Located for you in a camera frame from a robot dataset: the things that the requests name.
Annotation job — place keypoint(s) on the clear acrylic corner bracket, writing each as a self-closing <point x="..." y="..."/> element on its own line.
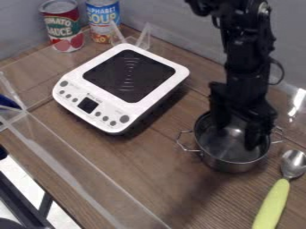
<point x="137" y="38"/>

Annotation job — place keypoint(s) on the white and black stove top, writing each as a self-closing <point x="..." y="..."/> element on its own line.
<point x="114" y="89"/>

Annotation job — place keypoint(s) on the silver pot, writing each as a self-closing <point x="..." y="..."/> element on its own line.
<point x="221" y="147"/>

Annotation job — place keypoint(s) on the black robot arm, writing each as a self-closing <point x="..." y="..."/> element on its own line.
<point x="248" y="40"/>

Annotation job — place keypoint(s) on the spoon with yellow-green handle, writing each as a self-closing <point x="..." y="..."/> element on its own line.
<point x="293" y="168"/>

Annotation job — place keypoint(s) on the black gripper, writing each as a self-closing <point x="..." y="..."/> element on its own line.
<point x="241" y="96"/>

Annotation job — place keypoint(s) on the tomato sauce can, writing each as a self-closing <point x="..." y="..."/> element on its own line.
<point x="62" y="19"/>

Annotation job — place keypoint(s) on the clear acrylic barrier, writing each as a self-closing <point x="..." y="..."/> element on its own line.
<point x="85" y="183"/>

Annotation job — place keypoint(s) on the alphabet soup can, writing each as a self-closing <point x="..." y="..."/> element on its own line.
<point x="102" y="13"/>

